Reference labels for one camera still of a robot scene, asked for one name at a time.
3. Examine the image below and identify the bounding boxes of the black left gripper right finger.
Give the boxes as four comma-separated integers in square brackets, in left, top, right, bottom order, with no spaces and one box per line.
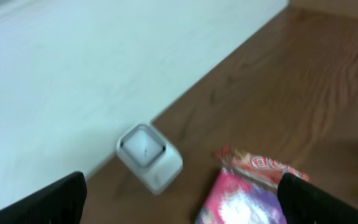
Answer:
[277,173,358,224]

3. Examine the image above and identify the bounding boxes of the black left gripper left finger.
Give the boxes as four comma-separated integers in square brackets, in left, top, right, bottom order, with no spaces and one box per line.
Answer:
[0,171,87,224]

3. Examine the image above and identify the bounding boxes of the white barcode scanner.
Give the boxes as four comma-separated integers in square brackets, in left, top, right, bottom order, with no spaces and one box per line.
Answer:
[116,123,183,195]

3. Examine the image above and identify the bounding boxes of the pink purple snack packet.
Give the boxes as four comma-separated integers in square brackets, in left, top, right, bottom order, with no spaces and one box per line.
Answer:
[195,146,310,224]

